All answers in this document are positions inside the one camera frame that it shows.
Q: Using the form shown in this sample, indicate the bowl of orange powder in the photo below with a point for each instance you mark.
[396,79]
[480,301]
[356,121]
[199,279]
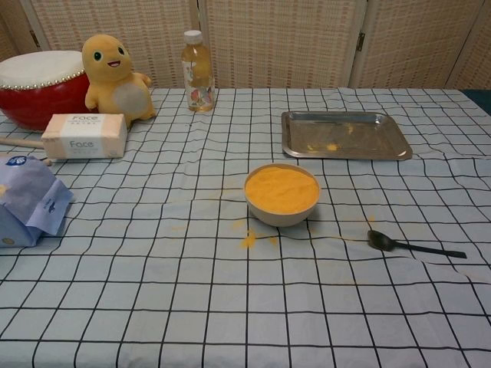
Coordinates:
[282,214]

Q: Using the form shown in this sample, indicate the pink Face tissue pack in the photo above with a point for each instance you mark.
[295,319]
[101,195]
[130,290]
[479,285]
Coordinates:
[86,136]

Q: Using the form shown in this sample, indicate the orange-yellow powder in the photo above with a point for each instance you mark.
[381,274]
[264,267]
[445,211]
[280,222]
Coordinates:
[282,188]

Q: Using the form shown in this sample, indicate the yellow plush dinosaur toy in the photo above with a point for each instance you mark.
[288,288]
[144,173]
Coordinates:
[115,76]

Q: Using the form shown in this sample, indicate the blue paper package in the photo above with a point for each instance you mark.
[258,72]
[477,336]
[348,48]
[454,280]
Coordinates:
[27,199]

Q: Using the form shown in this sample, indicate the silver metal tray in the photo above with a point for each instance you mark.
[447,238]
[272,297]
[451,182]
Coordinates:
[345,134]

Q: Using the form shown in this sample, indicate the woven folding screen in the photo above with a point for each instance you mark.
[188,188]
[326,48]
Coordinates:
[276,38]

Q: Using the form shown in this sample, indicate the black spoon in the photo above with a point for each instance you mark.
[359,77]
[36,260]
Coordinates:
[377,240]

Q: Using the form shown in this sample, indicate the blue checked tablecloth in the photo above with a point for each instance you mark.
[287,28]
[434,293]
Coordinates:
[192,287]

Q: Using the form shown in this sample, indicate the wooden drumstick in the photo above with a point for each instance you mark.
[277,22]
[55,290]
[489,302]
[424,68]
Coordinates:
[19,142]

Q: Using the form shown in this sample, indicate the clear plastic drink bottle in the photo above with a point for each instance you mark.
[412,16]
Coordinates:
[198,76]

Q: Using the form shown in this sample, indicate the red drum with white skin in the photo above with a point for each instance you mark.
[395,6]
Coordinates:
[34,92]

